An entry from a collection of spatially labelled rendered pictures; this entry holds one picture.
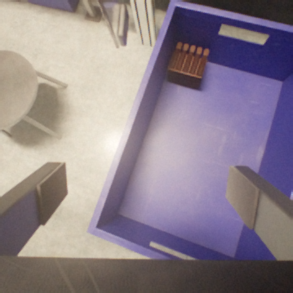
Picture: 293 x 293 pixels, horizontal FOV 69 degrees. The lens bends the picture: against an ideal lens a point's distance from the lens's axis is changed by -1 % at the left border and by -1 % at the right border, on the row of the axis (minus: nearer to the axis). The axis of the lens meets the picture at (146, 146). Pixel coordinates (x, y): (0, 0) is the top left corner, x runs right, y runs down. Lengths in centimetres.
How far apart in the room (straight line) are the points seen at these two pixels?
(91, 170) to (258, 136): 66
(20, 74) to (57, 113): 26
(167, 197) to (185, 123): 24
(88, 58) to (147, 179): 68
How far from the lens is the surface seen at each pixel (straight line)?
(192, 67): 68
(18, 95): 89
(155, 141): 70
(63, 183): 17
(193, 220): 70
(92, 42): 117
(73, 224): 101
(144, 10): 93
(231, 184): 17
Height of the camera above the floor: 91
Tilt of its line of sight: 79 degrees down
